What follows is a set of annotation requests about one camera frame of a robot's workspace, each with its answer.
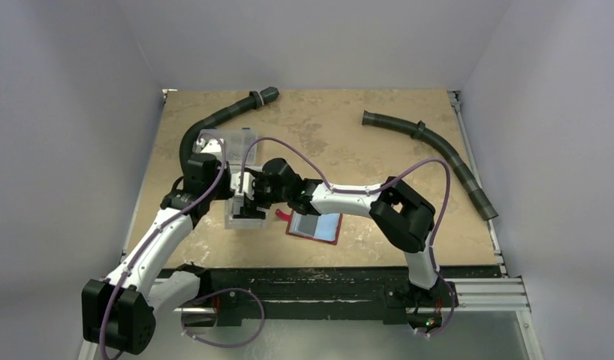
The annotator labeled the white plastic card box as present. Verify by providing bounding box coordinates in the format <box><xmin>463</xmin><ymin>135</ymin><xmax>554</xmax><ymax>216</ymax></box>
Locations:
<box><xmin>224</xmin><ymin>174</ymin><xmax>269</xmax><ymax>230</ymax></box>

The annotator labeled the red leather card holder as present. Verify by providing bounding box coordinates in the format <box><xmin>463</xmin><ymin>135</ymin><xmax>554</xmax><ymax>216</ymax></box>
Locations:
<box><xmin>275</xmin><ymin>209</ymin><xmax>342</xmax><ymax>245</ymax></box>

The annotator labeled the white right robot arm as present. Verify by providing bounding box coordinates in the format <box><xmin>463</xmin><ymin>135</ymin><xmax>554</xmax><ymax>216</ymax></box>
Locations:
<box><xmin>235</xmin><ymin>157</ymin><xmax>451</xmax><ymax>305</ymax></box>

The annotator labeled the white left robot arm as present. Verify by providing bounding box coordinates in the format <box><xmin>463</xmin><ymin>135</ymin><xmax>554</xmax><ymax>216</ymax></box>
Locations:
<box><xmin>81</xmin><ymin>151</ymin><xmax>233</xmax><ymax>359</ymax></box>

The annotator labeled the clear plastic screw box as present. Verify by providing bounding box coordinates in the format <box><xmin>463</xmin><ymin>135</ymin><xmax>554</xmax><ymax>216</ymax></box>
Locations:
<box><xmin>202</xmin><ymin>127</ymin><xmax>258</xmax><ymax>166</ymax></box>

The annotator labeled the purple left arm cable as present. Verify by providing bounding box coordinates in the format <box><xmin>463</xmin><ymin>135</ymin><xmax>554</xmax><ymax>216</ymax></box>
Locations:
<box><xmin>98</xmin><ymin>131</ymin><xmax>228</xmax><ymax>360</ymax></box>

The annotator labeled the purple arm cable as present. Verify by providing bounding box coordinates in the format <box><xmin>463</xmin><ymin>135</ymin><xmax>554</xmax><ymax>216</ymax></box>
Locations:
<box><xmin>98</xmin><ymin>131</ymin><xmax>228</xmax><ymax>360</ymax></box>
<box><xmin>239</xmin><ymin>137</ymin><xmax>458</xmax><ymax>339</ymax></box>

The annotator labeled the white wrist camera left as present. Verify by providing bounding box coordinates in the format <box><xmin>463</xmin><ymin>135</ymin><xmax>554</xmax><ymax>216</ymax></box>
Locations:
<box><xmin>192</xmin><ymin>136</ymin><xmax>225</xmax><ymax>158</ymax></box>

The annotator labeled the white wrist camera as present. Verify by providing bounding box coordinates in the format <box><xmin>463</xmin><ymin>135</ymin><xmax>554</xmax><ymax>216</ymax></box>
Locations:
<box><xmin>230</xmin><ymin>171</ymin><xmax>253</xmax><ymax>199</ymax></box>
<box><xmin>192</xmin><ymin>136</ymin><xmax>225</xmax><ymax>158</ymax></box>

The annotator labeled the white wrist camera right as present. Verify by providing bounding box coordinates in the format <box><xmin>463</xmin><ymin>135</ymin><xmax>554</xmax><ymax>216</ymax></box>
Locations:
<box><xmin>230</xmin><ymin>171</ymin><xmax>253</xmax><ymax>199</ymax></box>

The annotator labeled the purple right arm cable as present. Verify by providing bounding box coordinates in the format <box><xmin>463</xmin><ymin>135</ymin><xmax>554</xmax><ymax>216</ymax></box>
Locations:
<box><xmin>239</xmin><ymin>137</ymin><xmax>458</xmax><ymax>339</ymax></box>

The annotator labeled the grey corrugated hose left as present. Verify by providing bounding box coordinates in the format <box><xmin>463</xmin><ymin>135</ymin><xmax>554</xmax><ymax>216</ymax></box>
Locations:
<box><xmin>179</xmin><ymin>86</ymin><xmax>281</xmax><ymax>180</ymax></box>

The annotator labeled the grey corrugated hose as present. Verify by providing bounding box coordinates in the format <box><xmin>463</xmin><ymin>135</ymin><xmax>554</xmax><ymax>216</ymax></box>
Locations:
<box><xmin>361</xmin><ymin>109</ymin><xmax>499</xmax><ymax>222</ymax></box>
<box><xmin>179</xmin><ymin>86</ymin><xmax>281</xmax><ymax>180</ymax></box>

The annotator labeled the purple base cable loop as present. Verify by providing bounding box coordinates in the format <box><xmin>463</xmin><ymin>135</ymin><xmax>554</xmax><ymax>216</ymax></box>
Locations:
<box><xmin>181</xmin><ymin>286</ymin><xmax>266</xmax><ymax>349</ymax></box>

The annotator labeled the grey corrugated hose right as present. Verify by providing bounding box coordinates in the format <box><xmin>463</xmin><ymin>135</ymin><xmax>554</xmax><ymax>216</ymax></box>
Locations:
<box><xmin>361</xmin><ymin>109</ymin><xmax>499</xmax><ymax>222</ymax></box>

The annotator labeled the aluminium frame rail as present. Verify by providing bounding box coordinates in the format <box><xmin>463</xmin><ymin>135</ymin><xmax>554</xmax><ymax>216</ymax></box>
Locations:
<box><xmin>447</xmin><ymin>91</ymin><xmax>530</xmax><ymax>311</ymax></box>

